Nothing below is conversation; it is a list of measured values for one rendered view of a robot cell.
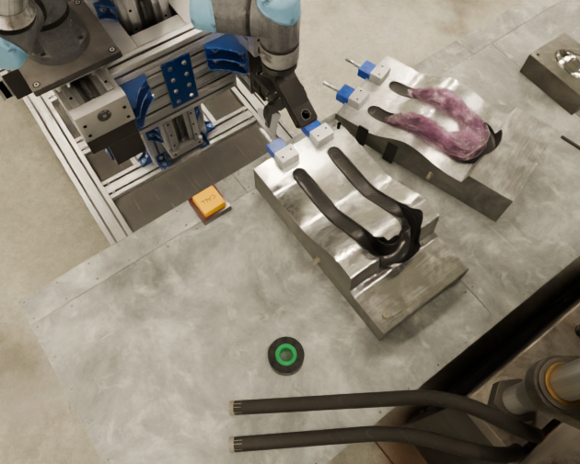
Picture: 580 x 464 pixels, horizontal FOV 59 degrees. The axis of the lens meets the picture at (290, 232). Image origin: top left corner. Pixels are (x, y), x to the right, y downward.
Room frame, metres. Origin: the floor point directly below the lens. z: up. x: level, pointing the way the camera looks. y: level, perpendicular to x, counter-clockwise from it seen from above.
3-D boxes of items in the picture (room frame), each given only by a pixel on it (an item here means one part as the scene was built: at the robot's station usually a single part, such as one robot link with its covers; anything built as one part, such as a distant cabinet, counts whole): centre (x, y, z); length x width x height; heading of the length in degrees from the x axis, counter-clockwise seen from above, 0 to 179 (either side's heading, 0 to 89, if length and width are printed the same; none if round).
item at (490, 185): (0.85, -0.39, 0.86); 0.50 x 0.26 x 0.11; 55
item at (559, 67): (1.07, -0.79, 0.84); 0.20 x 0.15 x 0.07; 38
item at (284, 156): (0.75, 0.04, 0.89); 0.13 x 0.05 x 0.05; 38
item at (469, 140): (0.85, -0.39, 0.90); 0.26 x 0.18 x 0.08; 55
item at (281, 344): (0.24, 0.00, 0.82); 0.08 x 0.08 x 0.04
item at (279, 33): (0.73, 0.03, 1.31); 0.09 x 0.08 x 0.11; 83
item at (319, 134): (0.82, -0.04, 0.89); 0.13 x 0.05 x 0.05; 37
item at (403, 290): (0.56, -0.16, 0.87); 0.50 x 0.26 x 0.14; 38
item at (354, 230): (0.58, -0.16, 0.92); 0.35 x 0.16 x 0.09; 38
